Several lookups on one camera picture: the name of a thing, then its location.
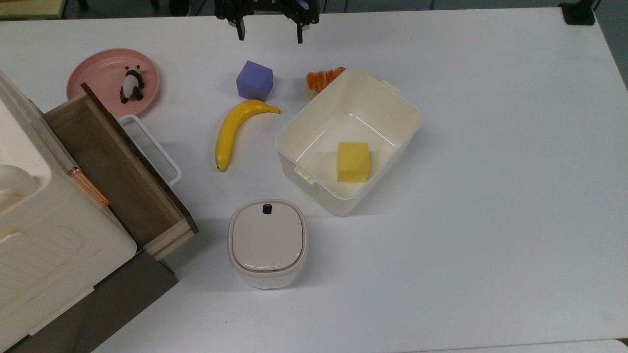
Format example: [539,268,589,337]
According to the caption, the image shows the brown wooden open drawer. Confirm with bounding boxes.
[43,82,199,261]

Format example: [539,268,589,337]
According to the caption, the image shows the black table clamp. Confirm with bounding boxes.
[559,0,597,26]

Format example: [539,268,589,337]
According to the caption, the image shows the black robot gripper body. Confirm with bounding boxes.
[215,0,320,25]

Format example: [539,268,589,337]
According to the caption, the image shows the cream plastic open box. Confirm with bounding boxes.
[275,68,422,217]

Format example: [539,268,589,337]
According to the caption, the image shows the black white panda figurine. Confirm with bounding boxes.
[120,65,145,104]

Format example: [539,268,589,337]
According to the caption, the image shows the pink round plate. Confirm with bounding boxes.
[66,48,160,119]

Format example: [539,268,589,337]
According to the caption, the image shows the cream lidded trash bin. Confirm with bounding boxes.
[227,199,309,290]

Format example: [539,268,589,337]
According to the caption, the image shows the peeled orange segments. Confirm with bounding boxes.
[306,67,346,100]

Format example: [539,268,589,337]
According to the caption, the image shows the white plastic storage cabinet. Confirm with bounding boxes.
[0,71,138,351]

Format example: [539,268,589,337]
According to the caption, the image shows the dark brown cabinet base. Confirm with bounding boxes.
[5,250,180,353]

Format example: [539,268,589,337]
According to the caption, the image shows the yellow banana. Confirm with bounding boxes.
[215,100,281,172]

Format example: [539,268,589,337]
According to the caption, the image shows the wooden side table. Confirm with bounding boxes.
[0,0,68,20]

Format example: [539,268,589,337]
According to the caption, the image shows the copper drawer handle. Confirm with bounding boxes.
[69,166,111,209]

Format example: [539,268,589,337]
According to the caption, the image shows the purple cube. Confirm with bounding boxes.
[236,60,274,102]

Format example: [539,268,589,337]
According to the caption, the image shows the yellow cube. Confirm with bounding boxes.
[336,142,370,183]

